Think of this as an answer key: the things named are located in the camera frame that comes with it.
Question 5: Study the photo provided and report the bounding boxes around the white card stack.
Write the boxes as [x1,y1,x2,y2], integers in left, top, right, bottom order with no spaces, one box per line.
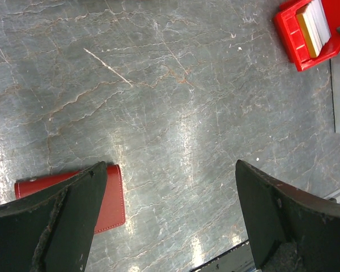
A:
[305,0,331,52]

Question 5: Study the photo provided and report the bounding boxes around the orange card stack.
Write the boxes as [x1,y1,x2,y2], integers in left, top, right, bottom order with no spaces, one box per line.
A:
[296,13,320,58]

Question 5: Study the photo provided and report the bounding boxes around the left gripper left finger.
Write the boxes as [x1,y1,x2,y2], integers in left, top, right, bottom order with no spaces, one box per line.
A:
[0,161,107,271]

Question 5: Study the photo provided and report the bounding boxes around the red leather card holder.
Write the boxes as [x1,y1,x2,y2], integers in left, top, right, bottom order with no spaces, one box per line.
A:
[14,164,126,234]

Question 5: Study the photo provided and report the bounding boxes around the red plastic bin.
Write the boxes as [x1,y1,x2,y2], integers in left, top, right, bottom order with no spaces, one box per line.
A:
[274,0,340,71]

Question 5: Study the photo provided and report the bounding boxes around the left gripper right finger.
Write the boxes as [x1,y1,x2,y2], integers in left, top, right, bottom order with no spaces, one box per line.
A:
[235,160,340,271]

